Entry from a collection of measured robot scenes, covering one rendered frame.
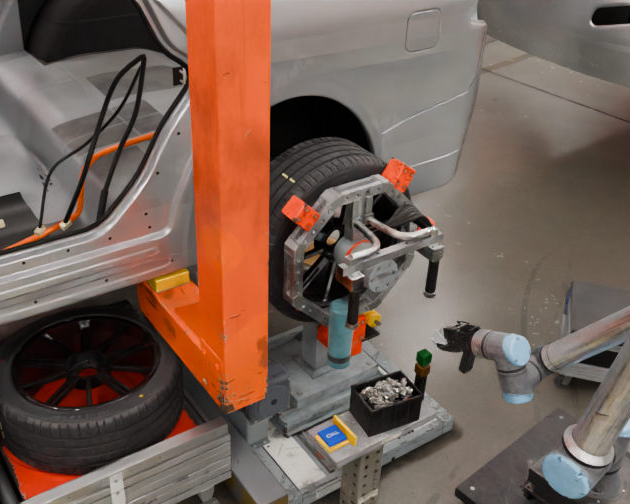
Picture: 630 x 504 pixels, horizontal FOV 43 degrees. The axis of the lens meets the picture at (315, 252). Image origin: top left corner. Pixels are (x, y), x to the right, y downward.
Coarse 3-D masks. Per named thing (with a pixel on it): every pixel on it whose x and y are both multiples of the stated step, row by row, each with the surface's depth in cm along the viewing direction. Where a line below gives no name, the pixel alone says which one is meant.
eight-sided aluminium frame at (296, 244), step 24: (336, 192) 266; (360, 192) 269; (384, 192) 276; (288, 240) 268; (312, 240) 267; (288, 264) 272; (408, 264) 302; (288, 288) 277; (312, 312) 284; (360, 312) 299
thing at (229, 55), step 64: (192, 0) 199; (256, 0) 196; (192, 64) 209; (256, 64) 204; (192, 128) 220; (256, 128) 214; (256, 192) 224; (256, 256) 236; (256, 320) 249; (256, 384) 263
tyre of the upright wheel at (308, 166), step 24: (312, 144) 283; (336, 144) 284; (288, 168) 276; (312, 168) 271; (336, 168) 270; (360, 168) 276; (384, 168) 282; (288, 192) 268; (312, 192) 268; (408, 192) 296; (288, 312) 289
